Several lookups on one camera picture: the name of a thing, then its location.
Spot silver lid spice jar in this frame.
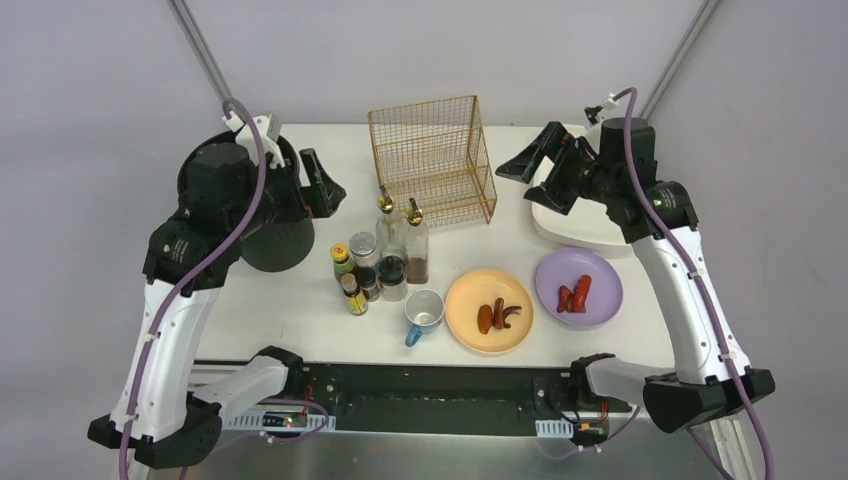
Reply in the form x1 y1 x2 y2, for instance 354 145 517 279
348 231 381 272

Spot yellow cap green bottle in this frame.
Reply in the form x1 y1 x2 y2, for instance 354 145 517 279
330 243 356 280

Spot glass oil bottle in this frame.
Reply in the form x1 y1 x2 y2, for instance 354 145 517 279
375 185 407 261

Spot glass bottle with brown sauce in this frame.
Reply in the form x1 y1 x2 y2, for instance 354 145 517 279
404 198 429 284

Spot small yellow label bottle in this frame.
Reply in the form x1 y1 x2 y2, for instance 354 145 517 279
340 273 368 315

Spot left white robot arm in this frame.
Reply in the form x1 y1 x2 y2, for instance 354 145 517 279
88 136 346 469

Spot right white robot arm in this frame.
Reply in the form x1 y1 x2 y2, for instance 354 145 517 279
496 117 776 433

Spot white rectangular basin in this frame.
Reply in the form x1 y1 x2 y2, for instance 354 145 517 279
530 124 630 255

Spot black ribbed trash bin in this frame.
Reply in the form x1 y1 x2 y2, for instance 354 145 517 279
177 132 315 272

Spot purple plate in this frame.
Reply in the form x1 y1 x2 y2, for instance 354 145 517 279
535 247 623 330

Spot small black cap jar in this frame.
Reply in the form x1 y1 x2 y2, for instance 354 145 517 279
355 267 381 302

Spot red sausage pieces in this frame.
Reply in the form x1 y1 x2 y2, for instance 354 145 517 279
556 274 592 313

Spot black lid glass jar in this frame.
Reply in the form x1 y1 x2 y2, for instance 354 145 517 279
378 255 407 302

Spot yellow plate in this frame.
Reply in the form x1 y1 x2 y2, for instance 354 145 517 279
445 269 534 355

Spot brown sausage pieces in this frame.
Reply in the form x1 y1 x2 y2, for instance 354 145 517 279
476 297 523 335

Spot blue white mug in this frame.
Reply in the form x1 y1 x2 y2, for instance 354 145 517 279
404 289 445 347

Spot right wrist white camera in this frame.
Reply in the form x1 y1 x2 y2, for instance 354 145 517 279
583 95 618 127

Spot gold wire rack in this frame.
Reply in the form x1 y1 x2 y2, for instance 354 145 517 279
367 95 498 228

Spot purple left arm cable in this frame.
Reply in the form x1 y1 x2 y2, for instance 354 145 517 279
117 97 268 480

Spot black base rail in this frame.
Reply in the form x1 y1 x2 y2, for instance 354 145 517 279
277 363 631 437

